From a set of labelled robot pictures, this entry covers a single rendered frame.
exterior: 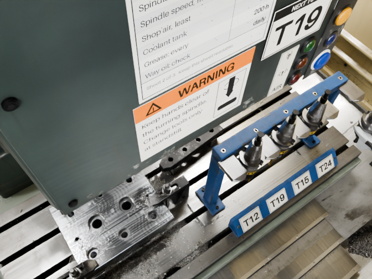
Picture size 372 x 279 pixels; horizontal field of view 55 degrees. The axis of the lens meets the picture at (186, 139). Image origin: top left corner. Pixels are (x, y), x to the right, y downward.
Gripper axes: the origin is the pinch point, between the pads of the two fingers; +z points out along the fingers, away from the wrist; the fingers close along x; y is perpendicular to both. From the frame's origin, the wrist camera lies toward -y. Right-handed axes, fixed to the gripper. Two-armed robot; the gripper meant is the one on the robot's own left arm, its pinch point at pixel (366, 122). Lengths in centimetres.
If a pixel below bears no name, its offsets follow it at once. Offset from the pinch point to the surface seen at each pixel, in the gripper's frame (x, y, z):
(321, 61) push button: -37, -42, 4
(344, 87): 2.7, -1.6, 11.3
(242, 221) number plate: -37.2, 25.4, 1.2
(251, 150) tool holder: -36.2, -6.6, 8.7
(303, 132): -18.3, -1.4, 7.0
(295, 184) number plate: -14.8, 25.5, 0.9
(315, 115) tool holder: -14.3, -4.9, 8.2
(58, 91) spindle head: -73, -59, 5
